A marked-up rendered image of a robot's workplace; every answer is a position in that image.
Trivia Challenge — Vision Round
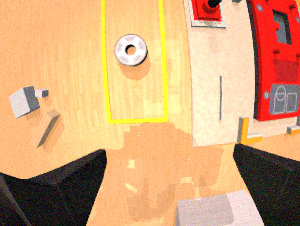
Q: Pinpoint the yellow rectangular outline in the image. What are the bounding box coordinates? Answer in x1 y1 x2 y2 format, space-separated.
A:
101 0 167 124

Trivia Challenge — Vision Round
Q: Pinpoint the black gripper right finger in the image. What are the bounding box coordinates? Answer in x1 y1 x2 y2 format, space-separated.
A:
232 144 300 226

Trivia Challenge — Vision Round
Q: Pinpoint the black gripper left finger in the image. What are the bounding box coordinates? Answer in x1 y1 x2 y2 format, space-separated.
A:
0 149 108 226

